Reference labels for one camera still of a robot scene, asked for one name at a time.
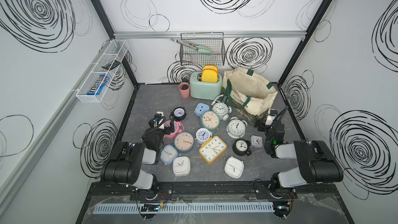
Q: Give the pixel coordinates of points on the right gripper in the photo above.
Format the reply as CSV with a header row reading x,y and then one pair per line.
x,y
263,124

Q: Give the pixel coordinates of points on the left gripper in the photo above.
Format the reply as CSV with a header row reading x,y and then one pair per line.
x,y
166,130

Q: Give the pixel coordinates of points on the light blue square clock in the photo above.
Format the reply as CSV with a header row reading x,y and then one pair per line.
x,y
168,154

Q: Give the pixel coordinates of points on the pink twin bell clock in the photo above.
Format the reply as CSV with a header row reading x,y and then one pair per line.
x,y
174,129

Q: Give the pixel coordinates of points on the blue round beige clock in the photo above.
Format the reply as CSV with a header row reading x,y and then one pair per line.
x,y
184,142

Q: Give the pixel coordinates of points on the black purple face clock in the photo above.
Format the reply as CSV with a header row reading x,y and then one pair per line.
x,y
179,114

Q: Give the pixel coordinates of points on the cream canvas tote bag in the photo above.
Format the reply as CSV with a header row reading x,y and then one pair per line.
x,y
249,93

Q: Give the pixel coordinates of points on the white square clock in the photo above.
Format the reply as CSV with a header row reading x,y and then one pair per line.
x,y
181,166
234,167

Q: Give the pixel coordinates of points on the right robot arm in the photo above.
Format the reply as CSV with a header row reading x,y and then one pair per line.
x,y
315,162

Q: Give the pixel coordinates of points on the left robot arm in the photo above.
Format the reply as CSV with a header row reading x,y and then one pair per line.
x,y
124,165

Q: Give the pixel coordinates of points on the small lilac square clock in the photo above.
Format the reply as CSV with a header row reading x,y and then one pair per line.
x,y
256,141

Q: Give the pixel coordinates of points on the silver twin bell clock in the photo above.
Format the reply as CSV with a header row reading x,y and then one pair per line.
x,y
236,128

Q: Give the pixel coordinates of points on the black twin bell clock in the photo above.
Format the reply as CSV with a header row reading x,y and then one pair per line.
x,y
242,148

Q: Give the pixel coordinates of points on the white purple face clock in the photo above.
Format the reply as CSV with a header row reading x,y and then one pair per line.
x,y
203,135

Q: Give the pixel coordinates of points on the light blue clock back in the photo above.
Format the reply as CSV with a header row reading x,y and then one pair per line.
x,y
201,108

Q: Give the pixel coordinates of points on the white twin bell clock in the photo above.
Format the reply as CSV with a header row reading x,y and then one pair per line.
x,y
222,110

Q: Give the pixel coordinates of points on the green round pastel clock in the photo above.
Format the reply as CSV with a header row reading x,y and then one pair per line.
x,y
210,120

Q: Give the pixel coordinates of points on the yellow rectangular clock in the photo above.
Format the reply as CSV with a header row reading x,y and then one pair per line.
x,y
212,149

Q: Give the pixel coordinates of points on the pink cup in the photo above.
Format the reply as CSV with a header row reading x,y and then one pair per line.
x,y
184,89

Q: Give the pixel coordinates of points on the mint green toaster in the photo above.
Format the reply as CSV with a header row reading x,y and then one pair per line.
x,y
204,90

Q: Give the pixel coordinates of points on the blue candy packet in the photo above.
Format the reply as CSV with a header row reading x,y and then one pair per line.
x,y
99,84

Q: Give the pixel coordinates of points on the yellow toast slice front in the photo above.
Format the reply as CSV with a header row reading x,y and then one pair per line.
x,y
209,75

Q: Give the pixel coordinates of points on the yellow toast slice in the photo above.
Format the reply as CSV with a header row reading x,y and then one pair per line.
x,y
209,75
210,67

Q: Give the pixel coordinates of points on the black remote control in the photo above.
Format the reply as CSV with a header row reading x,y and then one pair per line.
x,y
110,66

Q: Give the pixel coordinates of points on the yellow toast slice back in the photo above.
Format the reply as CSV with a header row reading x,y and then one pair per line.
x,y
210,67

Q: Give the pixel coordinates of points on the mint green tongs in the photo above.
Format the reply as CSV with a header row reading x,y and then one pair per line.
x,y
200,49

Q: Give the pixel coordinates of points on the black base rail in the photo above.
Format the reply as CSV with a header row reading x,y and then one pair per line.
x,y
259,189

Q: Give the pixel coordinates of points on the white wire shelf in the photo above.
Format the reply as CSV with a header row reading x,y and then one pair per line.
x,y
112,50

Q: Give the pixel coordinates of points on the grey slotted cable duct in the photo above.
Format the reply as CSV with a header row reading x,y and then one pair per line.
x,y
182,208

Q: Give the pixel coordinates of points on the black wire basket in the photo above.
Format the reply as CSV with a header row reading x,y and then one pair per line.
x,y
212,40

